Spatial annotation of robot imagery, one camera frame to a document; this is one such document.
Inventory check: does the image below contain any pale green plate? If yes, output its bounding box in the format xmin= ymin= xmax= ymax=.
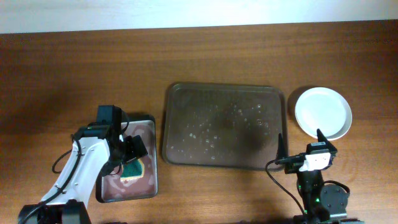
xmin=294 ymin=87 xmax=353 ymax=141

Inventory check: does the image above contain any brown plastic serving tray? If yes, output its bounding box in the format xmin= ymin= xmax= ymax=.
xmin=162 ymin=83 xmax=287 ymax=170

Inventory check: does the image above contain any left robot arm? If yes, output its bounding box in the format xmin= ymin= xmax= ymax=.
xmin=17 ymin=105 xmax=148 ymax=223

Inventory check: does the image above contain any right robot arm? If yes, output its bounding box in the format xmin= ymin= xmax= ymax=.
xmin=275 ymin=129 xmax=350 ymax=223

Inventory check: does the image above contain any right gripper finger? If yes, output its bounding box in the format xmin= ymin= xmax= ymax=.
xmin=316 ymin=129 xmax=335 ymax=148
xmin=276 ymin=133 xmax=287 ymax=161

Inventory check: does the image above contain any metal baking tray with water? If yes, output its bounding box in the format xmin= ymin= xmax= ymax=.
xmin=95 ymin=114 xmax=158 ymax=203

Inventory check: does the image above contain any green and yellow sponge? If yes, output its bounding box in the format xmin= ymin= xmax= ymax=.
xmin=121 ymin=159 xmax=145 ymax=180

